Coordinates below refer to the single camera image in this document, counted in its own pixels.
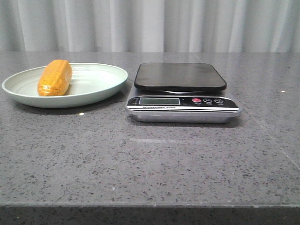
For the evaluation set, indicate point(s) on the pale green plate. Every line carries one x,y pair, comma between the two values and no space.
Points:
91,83

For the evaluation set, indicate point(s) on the orange corn cob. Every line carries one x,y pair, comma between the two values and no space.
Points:
55,79

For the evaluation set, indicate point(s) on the white curtain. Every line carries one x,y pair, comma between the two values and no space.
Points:
222,26

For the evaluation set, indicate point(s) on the black silver kitchen scale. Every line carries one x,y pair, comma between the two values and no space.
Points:
181,93

